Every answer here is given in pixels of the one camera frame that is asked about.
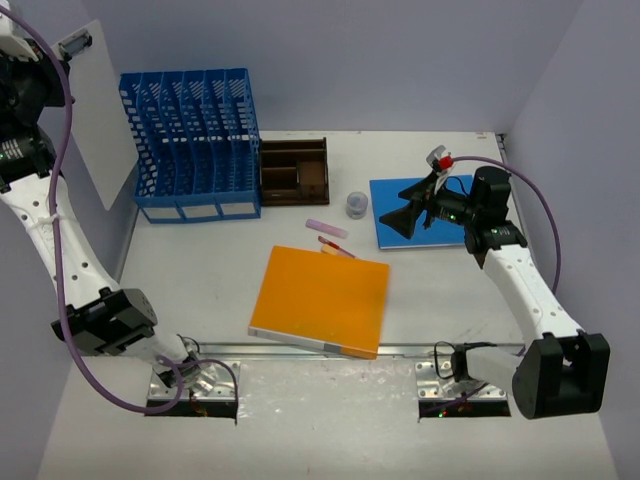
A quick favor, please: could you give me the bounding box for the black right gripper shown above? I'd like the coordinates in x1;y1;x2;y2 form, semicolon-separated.
380;172;479;240

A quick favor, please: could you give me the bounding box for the blue folder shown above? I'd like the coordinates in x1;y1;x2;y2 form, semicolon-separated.
368;173;488;250

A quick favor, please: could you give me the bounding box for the orange binder folder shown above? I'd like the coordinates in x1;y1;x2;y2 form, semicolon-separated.
248;246;390;360

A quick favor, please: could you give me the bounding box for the white clipboard with metal clip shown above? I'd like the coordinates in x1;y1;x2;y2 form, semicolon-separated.
58;20;138;210

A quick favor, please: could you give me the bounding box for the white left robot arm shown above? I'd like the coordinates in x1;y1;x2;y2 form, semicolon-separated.
1;2;208;393

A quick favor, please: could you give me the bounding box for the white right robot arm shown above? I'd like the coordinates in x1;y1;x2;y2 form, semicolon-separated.
380;162;610;419

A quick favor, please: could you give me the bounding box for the small clear round container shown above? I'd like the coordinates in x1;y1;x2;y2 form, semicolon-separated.
345;191;369;219

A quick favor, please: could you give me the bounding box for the pink eraser stick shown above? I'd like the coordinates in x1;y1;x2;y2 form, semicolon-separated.
305;219;349;239

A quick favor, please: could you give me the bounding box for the dark brown wooden organizer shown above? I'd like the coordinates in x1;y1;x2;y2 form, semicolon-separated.
260;138;330;207

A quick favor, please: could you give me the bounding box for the blue plastic file rack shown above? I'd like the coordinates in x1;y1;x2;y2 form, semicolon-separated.
119;68;261;224

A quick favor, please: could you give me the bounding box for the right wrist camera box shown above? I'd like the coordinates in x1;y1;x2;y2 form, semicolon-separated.
426;145;453;174

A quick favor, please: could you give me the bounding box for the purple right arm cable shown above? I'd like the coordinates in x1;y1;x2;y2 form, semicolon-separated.
452;155;562;296

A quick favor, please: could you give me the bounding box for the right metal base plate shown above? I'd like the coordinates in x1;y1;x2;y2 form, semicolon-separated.
414;359;507;401

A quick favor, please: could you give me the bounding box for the metal base plate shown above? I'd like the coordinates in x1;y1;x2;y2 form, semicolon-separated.
147;360;241;402
414;359;507;401

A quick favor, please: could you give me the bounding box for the metal rail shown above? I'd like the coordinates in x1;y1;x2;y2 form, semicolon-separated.
198;341;435;360

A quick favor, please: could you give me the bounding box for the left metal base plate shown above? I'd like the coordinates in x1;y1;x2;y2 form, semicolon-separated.
147;360;241;402

